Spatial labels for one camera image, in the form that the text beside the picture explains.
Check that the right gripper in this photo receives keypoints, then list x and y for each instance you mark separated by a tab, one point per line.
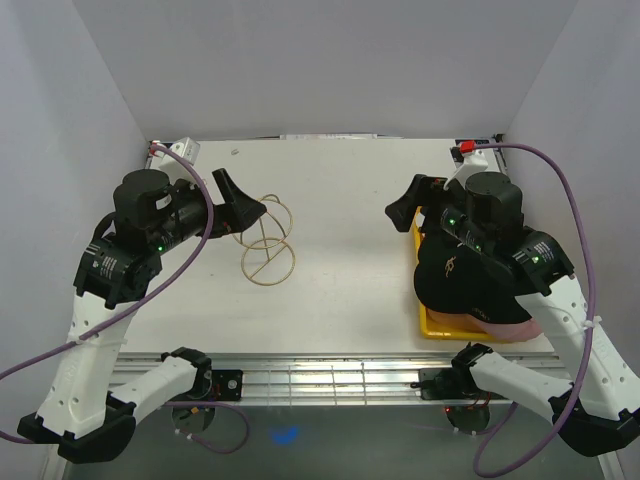
427	192

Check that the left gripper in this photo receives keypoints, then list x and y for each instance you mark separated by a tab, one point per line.
238	210

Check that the black cap gold logo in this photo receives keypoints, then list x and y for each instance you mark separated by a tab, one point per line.
450	278

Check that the pink baseball cap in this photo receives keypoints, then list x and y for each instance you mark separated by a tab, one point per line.
504	332

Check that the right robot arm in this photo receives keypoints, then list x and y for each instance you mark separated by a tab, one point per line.
596	410

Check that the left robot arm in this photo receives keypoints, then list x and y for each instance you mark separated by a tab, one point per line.
88	421

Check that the yellow plastic tray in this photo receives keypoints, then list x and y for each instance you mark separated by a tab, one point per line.
430	329

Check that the gold wire hat stand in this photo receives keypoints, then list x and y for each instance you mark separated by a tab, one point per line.
270	246

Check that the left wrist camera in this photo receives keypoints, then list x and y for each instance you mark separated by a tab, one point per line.
187	148

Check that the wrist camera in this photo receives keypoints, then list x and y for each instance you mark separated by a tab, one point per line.
187	148
471	161

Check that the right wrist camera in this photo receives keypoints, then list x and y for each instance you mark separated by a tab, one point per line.
471	161

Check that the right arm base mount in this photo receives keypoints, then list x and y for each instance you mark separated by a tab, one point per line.
443	384

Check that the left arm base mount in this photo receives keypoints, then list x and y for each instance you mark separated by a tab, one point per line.
227	385

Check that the aluminium front rail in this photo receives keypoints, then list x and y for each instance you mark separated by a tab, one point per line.
347	380

